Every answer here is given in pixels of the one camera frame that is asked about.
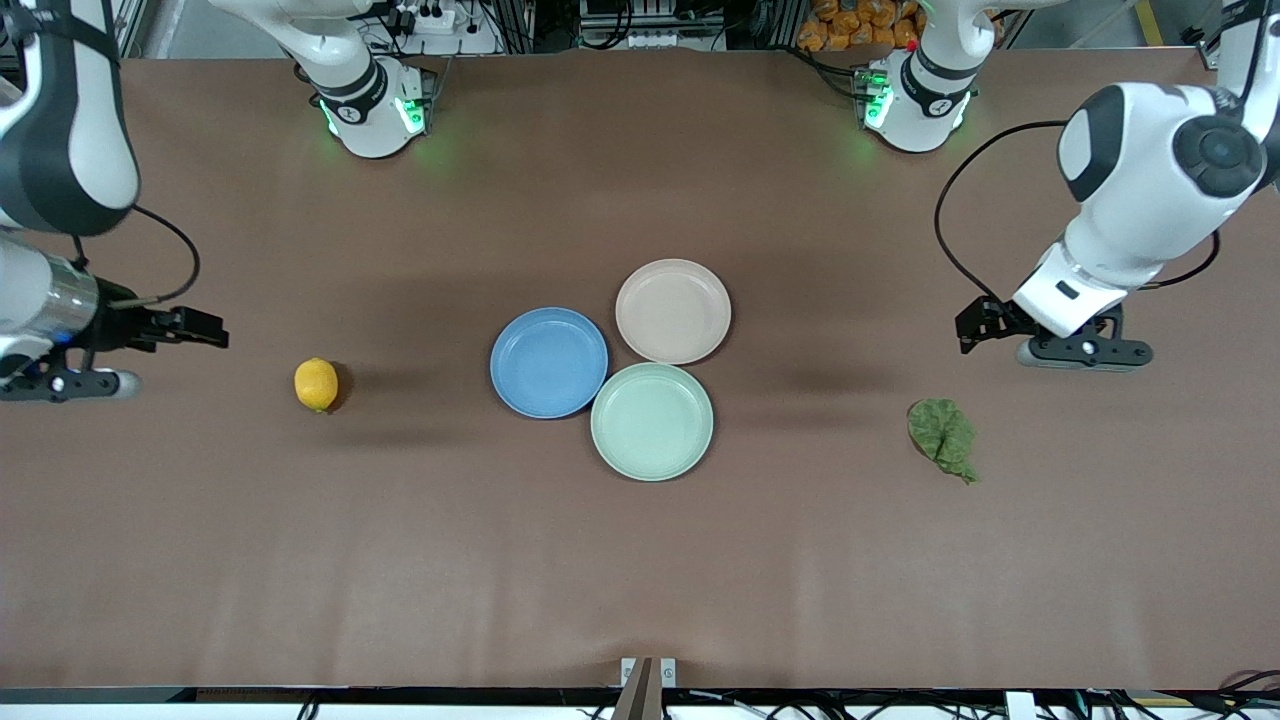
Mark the green lettuce leaf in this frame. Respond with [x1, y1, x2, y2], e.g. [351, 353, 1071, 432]
[907, 398, 981, 486]

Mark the yellow lemon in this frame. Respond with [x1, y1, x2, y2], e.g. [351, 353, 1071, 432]
[294, 357, 339, 413]

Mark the beige plate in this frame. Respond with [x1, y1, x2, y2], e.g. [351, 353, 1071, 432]
[614, 258, 733, 366]

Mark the orange snack bags pile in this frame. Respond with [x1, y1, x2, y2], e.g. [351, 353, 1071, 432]
[797, 0, 926, 53]

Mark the pale green plate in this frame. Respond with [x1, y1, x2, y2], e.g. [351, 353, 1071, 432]
[590, 361, 715, 483]

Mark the blue plate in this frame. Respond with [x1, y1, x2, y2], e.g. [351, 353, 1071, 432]
[489, 306, 610, 420]

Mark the white power strip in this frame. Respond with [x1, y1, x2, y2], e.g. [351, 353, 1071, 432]
[395, 0, 459, 36]

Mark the grey equipment rack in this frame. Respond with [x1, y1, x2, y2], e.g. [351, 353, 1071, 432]
[580, 0, 731, 51]

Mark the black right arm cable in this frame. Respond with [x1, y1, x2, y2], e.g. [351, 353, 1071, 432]
[75, 204, 202, 307]

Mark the small metal bracket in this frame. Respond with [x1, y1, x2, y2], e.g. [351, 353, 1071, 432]
[620, 657, 678, 689]

